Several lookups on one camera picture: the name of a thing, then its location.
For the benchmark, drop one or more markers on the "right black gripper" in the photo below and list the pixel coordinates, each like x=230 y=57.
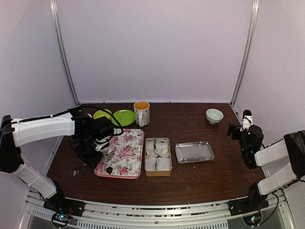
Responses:
x=231 y=127

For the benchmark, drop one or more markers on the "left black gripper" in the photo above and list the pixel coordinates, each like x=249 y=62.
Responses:
x=93 y=161

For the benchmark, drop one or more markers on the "metal tongs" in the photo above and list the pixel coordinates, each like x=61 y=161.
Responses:
x=85 y=166

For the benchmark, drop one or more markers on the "tan tin lid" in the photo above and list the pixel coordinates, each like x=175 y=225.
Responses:
x=194 y=152

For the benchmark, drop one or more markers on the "white swirl chocolate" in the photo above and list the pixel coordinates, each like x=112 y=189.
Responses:
x=149 y=151

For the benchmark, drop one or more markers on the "white heart chocolate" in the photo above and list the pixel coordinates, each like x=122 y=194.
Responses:
x=165 y=150

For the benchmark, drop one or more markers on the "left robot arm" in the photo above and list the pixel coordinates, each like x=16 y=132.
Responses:
x=84 y=130

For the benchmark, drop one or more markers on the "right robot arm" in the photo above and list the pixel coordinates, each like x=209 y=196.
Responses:
x=288 y=153

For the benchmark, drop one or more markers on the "dark chocolate piece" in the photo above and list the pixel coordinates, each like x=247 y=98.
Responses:
x=109 y=170

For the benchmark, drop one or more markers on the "tan chocolate tin box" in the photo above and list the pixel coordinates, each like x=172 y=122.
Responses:
x=158 y=164

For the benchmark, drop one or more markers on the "pale celadon small bowl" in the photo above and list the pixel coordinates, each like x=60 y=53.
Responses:
x=214 y=116

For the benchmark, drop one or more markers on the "floral rectangular tray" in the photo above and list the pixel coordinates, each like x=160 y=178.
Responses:
x=127 y=158

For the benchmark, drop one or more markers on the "green plastic bowl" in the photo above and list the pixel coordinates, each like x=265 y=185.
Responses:
x=100 y=113

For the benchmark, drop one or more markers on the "green plastic plate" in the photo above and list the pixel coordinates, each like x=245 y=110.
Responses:
x=124 y=117

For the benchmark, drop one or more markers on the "floral mug orange inside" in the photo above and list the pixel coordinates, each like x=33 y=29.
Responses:
x=142 y=113

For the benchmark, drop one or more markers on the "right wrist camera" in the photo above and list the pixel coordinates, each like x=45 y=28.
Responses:
x=247 y=120

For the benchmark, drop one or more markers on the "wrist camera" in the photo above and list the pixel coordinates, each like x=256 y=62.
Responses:
x=102 y=129
x=247 y=120

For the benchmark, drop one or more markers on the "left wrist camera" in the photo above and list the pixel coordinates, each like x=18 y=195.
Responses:
x=102 y=129

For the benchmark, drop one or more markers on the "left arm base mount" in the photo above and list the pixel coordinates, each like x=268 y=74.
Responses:
x=64 y=209

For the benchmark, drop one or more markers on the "right aluminium corner post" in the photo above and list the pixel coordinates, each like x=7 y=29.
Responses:
x=247 y=49

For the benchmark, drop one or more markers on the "aluminium corner post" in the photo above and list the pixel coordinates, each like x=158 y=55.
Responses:
x=62 y=51
x=247 y=49

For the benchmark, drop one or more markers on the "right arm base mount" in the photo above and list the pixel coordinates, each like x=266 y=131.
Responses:
x=255 y=201

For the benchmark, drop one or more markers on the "aluminium front rail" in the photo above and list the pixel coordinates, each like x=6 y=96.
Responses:
x=211 y=215

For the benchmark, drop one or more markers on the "left aluminium corner post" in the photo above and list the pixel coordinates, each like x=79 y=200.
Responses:
x=62 y=51

